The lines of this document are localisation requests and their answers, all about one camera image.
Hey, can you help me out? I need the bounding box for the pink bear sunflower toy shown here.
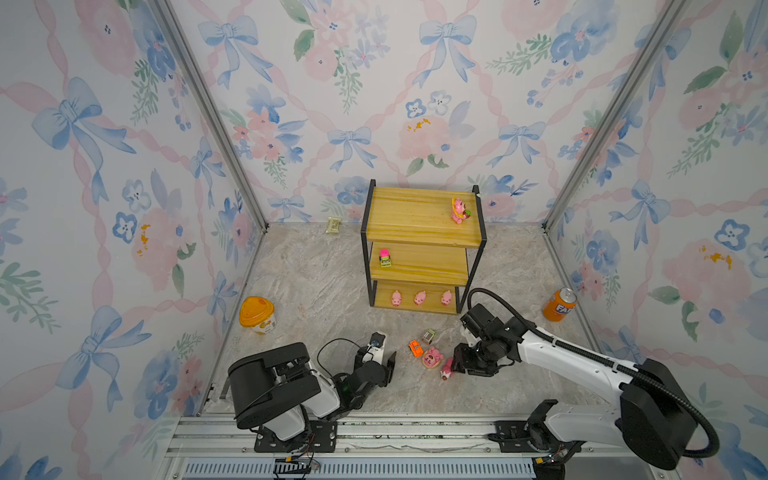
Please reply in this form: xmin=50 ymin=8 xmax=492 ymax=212
xmin=451 ymin=197 xmax=472 ymax=225

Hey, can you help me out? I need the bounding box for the pink bear cream toy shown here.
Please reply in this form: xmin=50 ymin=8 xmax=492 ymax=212
xmin=440 ymin=358 xmax=453 ymax=381

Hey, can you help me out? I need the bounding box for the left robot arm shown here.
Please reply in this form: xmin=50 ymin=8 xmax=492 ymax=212
xmin=228 ymin=332 xmax=396 ymax=442

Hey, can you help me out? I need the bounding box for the orange soda can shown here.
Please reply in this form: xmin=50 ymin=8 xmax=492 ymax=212
xmin=541 ymin=287 xmax=577 ymax=322

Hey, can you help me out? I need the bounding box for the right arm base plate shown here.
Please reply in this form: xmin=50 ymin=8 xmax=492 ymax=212
xmin=488 ymin=419 xmax=582 ymax=454

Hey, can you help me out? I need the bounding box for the wooden three-tier shelf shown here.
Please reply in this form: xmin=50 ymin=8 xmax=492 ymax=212
xmin=360 ymin=180 xmax=487 ymax=314

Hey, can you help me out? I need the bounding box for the pink green toy car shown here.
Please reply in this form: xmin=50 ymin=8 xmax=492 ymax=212
xmin=379 ymin=248 xmax=392 ymax=268

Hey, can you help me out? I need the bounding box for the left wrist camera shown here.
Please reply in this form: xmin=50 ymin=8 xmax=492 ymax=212
xmin=362 ymin=332 xmax=386 ymax=365

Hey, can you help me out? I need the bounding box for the pink bear donut toy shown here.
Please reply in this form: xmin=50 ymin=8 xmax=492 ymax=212
xmin=421 ymin=347 xmax=444 ymax=369

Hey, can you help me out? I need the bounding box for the green box toy truck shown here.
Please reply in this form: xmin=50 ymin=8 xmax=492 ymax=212
xmin=421 ymin=329 xmax=437 ymax=345

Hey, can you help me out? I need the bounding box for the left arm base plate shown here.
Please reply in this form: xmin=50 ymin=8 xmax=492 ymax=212
xmin=254 ymin=420 xmax=338 ymax=455

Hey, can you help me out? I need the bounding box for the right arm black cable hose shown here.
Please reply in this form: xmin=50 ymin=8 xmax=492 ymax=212
xmin=466 ymin=287 xmax=720 ymax=460

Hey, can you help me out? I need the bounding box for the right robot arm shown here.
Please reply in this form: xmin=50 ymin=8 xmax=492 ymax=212
xmin=452 ymin=304 xmax=720 ymax=470

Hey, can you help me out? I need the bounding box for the orange lid plastic jar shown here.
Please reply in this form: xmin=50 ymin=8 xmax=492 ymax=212
xmin=239 ymin=296 xmax=276 ymax=335

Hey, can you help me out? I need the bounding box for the small green packet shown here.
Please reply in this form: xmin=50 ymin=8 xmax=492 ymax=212
xmin=325 ymin=217 xmax=341 ymax=234

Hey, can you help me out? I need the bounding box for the orange toy truck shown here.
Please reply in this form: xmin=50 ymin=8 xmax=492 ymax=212
xmin=408 ymin=340 xmax=423 ymax=358

